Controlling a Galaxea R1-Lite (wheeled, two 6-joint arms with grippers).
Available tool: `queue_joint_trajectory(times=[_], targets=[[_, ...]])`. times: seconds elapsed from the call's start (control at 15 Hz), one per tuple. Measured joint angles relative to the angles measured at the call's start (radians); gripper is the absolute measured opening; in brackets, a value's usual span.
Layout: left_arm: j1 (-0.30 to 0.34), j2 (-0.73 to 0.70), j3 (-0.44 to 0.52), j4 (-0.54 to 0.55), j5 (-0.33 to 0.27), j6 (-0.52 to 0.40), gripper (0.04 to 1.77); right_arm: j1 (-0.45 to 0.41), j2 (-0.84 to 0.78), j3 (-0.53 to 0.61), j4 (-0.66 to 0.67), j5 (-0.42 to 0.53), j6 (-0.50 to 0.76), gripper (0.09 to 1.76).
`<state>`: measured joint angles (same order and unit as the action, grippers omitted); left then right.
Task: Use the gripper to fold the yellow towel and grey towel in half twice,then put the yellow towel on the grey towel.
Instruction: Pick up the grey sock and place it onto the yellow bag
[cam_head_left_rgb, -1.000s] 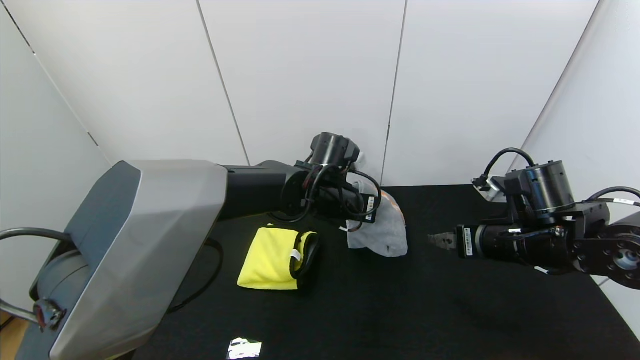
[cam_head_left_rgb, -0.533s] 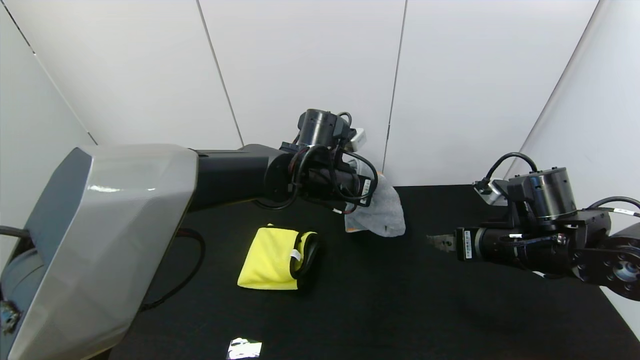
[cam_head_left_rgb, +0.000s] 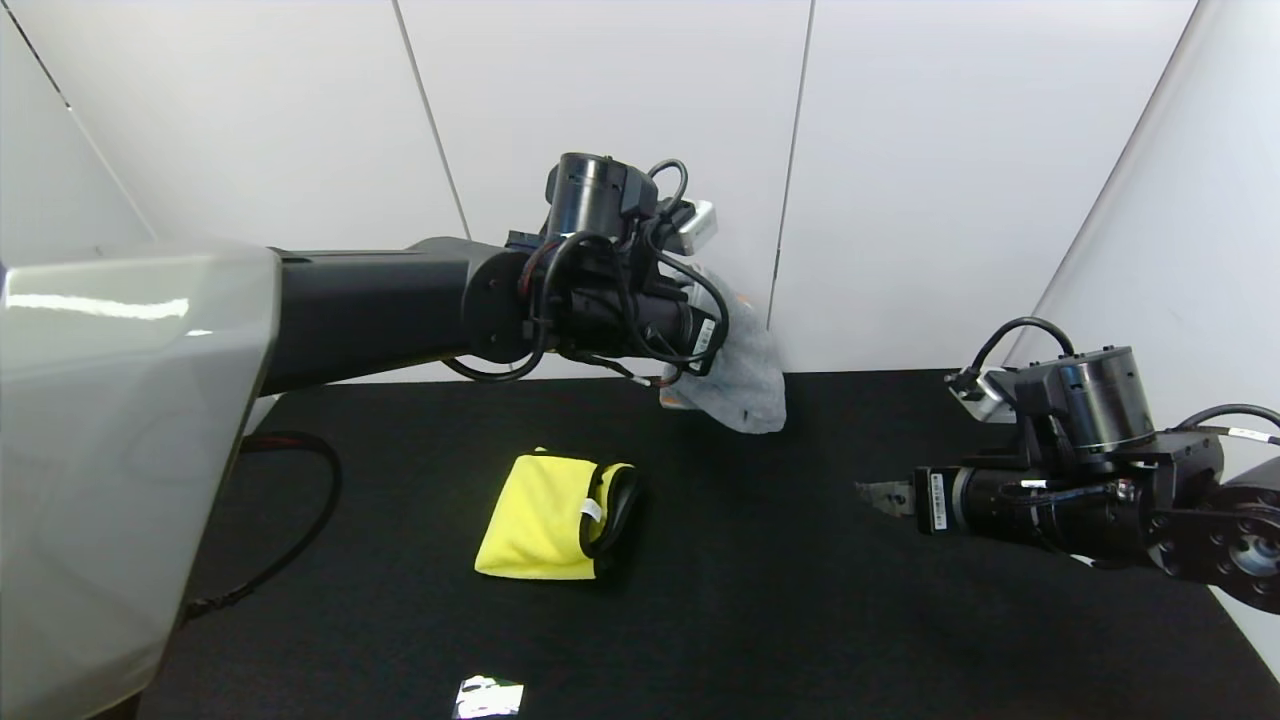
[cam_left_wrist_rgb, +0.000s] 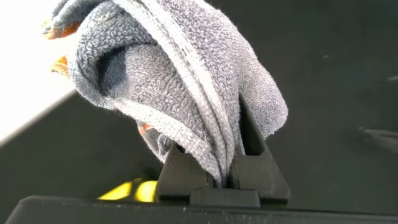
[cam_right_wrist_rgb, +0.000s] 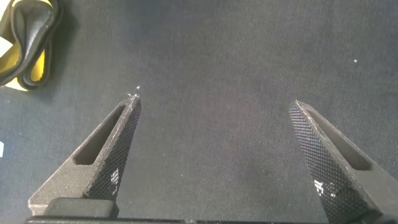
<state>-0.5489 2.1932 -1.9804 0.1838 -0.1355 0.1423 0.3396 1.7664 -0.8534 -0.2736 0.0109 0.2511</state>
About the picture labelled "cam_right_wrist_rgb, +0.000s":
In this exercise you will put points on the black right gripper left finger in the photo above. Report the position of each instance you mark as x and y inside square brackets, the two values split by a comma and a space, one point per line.
[93, 168]

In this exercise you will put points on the yellow microfibre towel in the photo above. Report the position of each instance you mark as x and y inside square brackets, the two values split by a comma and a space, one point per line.
[21, 46]

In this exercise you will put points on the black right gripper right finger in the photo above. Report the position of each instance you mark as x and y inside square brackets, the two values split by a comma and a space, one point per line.
[342, 180]

